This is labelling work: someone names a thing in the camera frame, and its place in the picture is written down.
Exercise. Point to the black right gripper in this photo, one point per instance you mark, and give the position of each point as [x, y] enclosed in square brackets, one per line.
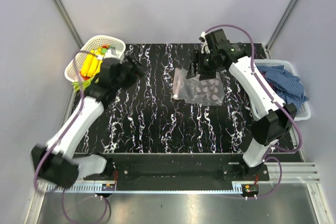
[205, 74]

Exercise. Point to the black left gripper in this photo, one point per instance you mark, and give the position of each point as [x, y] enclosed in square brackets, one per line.
[135, 73]

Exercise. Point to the yellow fake bell pepper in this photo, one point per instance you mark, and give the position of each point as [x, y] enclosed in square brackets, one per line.
[92, 62]

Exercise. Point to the clear zip top bag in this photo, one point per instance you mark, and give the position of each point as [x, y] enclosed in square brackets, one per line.
[208, 92]

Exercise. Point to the green fake celery stalks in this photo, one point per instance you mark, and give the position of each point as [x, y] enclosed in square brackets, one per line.
[84, 84]

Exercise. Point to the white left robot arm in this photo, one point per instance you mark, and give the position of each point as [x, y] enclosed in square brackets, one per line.
[55, 161]

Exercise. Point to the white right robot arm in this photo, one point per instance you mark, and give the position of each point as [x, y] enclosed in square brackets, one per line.
[276, 116]

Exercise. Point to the white perforated basket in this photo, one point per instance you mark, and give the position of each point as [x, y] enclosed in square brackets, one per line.
[72, 71]

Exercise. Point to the blue checkered cloth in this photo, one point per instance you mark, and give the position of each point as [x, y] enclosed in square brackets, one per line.
[285, 84]

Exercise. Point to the white-blue laundry basket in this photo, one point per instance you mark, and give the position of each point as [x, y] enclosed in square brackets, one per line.
[304, 112]

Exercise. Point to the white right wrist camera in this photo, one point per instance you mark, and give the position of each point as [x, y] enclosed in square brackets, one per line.
[204, 44]

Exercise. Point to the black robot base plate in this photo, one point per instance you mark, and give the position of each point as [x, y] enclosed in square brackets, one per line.
[227, 167]

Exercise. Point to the aluminium frame rail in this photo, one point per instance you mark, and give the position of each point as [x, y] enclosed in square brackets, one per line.
[286, 173]

